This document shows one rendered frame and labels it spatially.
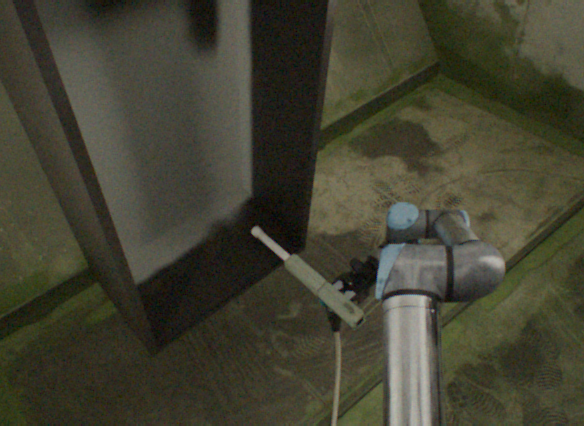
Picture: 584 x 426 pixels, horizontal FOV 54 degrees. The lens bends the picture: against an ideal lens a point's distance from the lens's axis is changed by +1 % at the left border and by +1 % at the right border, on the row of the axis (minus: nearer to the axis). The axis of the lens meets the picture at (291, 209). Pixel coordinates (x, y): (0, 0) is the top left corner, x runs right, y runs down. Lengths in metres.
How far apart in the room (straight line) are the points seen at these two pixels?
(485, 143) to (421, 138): 0.31
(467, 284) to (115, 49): 0.93
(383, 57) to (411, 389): 2.33
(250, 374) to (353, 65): 1.67
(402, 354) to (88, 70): 0.92
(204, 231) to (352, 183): 1.01
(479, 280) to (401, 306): 0.17
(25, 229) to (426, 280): 1.72
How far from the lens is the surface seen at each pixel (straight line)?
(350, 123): 3.03
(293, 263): 1.75
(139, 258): 1.95
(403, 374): 1.09
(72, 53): 1.38
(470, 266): 1.17
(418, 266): 1.15
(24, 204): 2.46
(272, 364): 2.17
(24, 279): 2.49
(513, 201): 2.75
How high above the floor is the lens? 1.92
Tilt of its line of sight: 45 degrees down
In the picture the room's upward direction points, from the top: 7 degrees counter-clockwise
